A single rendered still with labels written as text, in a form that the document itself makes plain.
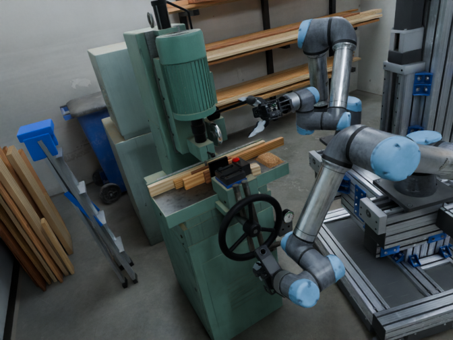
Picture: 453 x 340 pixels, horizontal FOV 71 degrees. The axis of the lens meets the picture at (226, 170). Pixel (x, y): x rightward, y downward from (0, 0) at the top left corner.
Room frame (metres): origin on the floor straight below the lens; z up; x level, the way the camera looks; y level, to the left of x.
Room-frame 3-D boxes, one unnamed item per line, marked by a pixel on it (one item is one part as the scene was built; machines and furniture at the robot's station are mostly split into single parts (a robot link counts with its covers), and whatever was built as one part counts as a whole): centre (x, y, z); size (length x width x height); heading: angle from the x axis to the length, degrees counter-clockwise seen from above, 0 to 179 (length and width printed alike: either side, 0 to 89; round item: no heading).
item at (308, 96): (1.28, -0.37, 1.17); 0.11 x 0.08 x 0.09; 114
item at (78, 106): (2.95, 1.04, 0.48); 0.64 x 0.54 x 0.97; 115
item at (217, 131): (1.44, 0.03, 1.02); 0.12 x 0.03 x 0.12; 25
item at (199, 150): (1.29, 0.09, 1.03); 0.14 x 0.07 x 0.09; 25
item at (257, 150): (1.33, -0.03, 0.92); 0.59 x 0.02 x 0.04; 115
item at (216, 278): (1.38, 0.14, 0.36); 0.58 x 0.45 x 0.71; 25
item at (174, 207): (1.19, 0.01, 0.87); 0.61 x 0.30 x 0.06; 115
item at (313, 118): (1.27, -0.39, 1.07); 0.11 x 0.08 x 0.11; 59
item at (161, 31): (1.40, 0.14, 1.54); 0.08 x 0.08 x 0.17; 25
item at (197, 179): (1.24, 0.07, 0.92); 0.25 x 0.02 x 0.05; 115
